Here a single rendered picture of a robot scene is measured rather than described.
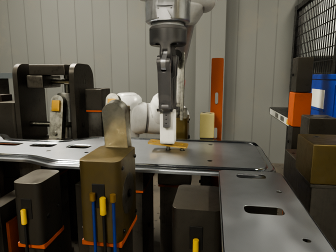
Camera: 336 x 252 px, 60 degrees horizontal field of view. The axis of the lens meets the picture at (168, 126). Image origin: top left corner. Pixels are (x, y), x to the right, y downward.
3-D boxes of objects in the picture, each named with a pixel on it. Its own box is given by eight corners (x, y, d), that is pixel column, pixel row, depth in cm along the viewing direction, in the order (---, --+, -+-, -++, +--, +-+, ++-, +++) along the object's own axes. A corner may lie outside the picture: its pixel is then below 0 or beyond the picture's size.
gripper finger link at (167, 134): (174, 110, 60) (174, 110, 59) (174, 143, 61) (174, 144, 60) (160, 110, 60) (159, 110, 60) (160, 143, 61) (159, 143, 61)
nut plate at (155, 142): (147, 143, 61) (147, 138, 61) (150, 140, 65) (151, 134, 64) (186, 148, 60) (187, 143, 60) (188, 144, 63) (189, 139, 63)
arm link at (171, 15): (139, -10, 53) (140, 23, 54) (189, -13, 52) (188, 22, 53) (150, 2, 62) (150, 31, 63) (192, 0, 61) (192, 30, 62)
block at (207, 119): (197, 250, 77) (199, 113, 71) (198, 243, 80) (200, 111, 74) (210, 252, 76) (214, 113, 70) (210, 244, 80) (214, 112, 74)
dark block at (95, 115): (91, 227, 89) (84, 88, 82) (99, 216, 96) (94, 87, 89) (106, 228, 88) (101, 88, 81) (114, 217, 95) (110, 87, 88)
